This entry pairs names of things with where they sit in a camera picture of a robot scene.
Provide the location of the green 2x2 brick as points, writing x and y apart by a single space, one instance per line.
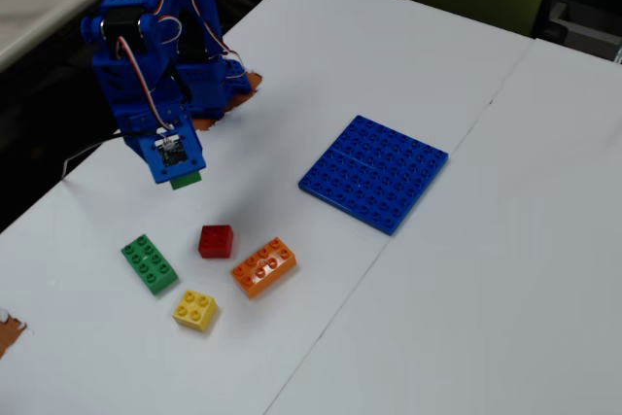
187 181

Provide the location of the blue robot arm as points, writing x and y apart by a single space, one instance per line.
121 75

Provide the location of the red 2x2 brick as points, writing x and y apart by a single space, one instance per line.
216 240

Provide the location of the green 2x4 brick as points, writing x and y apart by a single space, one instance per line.
148 264

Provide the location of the white side table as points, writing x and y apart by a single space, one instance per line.
39 7

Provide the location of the orange 2x4 brick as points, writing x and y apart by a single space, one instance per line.
262 266

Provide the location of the yellow 2x2 brick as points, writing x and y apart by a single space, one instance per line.
194 310

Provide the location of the blue 8x8 studded baseplate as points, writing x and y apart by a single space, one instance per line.
374 177

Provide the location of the dark gray box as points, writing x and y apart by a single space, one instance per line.
583 26

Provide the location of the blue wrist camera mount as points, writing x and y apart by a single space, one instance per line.
167 174

